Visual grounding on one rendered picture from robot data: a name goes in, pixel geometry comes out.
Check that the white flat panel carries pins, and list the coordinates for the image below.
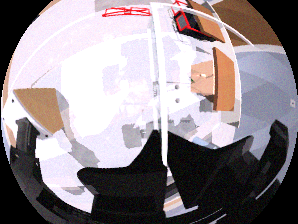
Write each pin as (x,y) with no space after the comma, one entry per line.
(231,118)

